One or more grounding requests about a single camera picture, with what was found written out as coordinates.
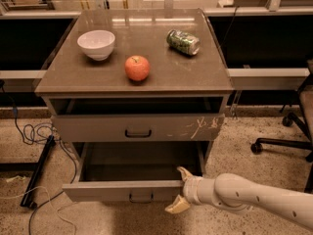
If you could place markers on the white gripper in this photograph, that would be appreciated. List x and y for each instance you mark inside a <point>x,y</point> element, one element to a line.
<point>189,189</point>

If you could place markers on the grey drawer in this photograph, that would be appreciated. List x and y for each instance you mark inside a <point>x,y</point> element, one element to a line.
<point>135,172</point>
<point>126,128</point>

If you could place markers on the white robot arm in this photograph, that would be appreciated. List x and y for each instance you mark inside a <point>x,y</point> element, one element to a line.
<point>233,193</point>

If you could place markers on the grey top drawer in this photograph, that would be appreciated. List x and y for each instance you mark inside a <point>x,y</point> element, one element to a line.
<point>126,128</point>

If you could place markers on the grey drawer cabinet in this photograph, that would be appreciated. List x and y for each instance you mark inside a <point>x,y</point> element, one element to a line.
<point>177,83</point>

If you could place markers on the red apple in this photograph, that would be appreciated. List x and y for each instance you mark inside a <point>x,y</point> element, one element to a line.
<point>137,68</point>

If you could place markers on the green soda can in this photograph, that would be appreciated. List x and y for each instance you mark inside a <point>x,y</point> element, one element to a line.
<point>183,41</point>

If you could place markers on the black metal floor bar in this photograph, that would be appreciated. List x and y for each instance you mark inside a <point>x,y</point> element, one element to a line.
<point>27,200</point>

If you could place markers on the white ceramic bowl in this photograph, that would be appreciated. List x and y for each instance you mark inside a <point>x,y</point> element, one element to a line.
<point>96,44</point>

